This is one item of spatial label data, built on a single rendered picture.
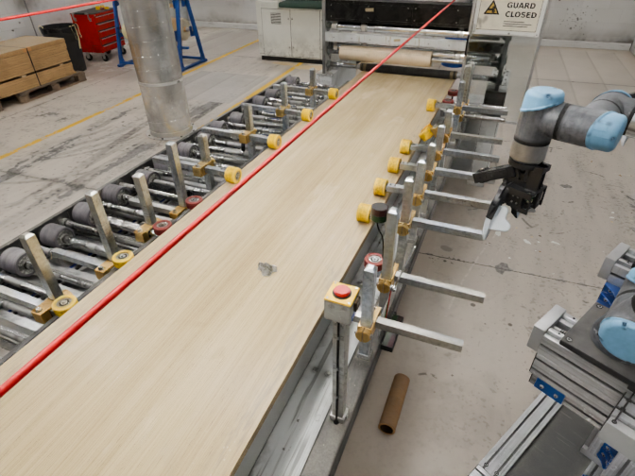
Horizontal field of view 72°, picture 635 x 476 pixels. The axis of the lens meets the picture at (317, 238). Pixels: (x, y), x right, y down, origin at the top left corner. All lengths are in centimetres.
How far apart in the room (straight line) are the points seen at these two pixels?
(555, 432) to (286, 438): 119
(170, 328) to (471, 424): 152
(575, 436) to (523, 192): 138
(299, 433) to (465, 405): 112
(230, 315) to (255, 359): 21
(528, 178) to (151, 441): 111
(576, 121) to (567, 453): 150
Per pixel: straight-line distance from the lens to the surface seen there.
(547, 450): 217
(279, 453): 151
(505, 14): 381
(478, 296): 169
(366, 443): 224
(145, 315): 159
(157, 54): 515
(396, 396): 230
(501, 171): 112
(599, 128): 101
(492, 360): 267
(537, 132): 105
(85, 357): 154
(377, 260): 170
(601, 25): 1039
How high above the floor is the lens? 195
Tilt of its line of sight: 35 degrees down
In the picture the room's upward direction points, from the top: 1 degrees counter-clockwise
